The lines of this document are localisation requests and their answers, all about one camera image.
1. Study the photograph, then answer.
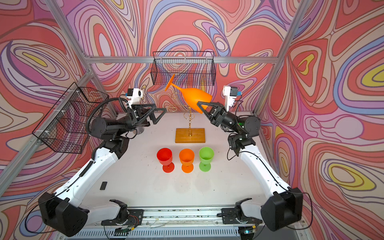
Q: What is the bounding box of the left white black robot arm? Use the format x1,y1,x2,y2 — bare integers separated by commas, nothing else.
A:
38,104,167,237

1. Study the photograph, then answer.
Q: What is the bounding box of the green wine glass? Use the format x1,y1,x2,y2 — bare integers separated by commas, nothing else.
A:
199,147,215,172

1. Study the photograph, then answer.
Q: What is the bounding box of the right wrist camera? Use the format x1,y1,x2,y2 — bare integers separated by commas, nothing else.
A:
222,86,242,112

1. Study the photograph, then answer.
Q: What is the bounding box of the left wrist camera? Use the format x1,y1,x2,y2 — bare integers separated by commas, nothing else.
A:
125,88,144,107

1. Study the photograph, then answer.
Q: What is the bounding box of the small black flat object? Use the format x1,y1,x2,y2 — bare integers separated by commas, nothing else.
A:
100,182,108,191

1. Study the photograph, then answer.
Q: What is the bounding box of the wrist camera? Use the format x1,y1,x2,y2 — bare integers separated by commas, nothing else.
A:
125,88,144,107
222,86,242,112

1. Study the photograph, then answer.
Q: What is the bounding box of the red wine glass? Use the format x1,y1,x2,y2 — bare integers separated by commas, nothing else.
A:
157,148,175,173

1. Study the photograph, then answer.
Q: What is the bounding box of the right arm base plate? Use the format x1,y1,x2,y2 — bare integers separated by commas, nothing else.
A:
217,208,263,225

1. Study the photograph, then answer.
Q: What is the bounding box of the black wire basket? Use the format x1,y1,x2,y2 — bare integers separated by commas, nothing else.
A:
151,51,216,88
32,83,109,154

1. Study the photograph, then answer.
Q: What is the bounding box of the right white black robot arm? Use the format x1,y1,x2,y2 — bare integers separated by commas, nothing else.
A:
197,101,304,232

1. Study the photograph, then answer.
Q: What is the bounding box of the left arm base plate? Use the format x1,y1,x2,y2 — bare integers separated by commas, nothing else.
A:
101,209,144,227

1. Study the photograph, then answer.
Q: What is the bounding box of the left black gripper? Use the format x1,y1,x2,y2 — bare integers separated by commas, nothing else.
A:
113,111,165,140

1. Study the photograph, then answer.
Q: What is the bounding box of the orange wine glass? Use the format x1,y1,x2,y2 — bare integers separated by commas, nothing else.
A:
179,149,195,174
166,74,213,114

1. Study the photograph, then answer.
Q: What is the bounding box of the left black wire basket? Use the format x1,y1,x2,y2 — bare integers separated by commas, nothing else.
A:
32,83,109,154

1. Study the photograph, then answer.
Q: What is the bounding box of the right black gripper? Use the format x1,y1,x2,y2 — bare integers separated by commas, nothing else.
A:
197,100,242,134

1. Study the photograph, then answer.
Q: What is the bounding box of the back black wire basket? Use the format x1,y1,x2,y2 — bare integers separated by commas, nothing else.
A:
151,51,216,88

